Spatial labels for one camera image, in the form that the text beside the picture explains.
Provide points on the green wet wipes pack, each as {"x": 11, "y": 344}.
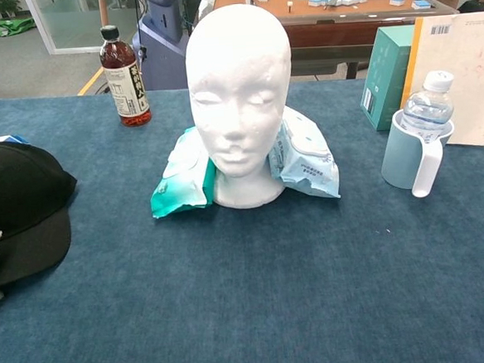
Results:
{"x": 180, "y": 186}

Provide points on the green bag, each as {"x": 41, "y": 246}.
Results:
{"x": 9, "y": 27}

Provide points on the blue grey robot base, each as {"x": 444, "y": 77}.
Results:
{"x": 162, "y": 50}

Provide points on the brown mahjong table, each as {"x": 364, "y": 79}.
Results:
{"x": 331, "y": 34}

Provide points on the teal cardboard box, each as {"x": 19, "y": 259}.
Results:
{"x": 384, "y": 80}

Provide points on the light blue wet wipes pack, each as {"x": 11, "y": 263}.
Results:
{"x": 311, "y": 168}

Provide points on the clear plastic water bottle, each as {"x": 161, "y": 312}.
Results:
{"x": 428, "y": 110}

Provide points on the white foam mannequin head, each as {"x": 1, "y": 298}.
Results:
{"x": 239, "y": 86}

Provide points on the cream book orange spine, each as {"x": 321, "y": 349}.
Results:
{"x": 471, "y": 74}

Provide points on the blue felt tablecloth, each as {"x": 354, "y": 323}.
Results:
{"x": 250, "y": 293}

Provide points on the blue white snake puzzle ball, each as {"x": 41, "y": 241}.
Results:
{"x": 10, "y": 138}

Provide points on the brown tea bottle black cap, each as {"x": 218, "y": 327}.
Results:
{"x": 126, "y": 81}

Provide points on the blue white mahjong tile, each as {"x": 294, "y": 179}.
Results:
{"x": 396, "y": 1}
{"x": 420, "y": 4}

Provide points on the black baseball cap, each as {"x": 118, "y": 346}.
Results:
{"x": 23, "y": 197}

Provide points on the white framed glass partition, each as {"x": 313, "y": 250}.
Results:
{"x": 52, "y": 47}

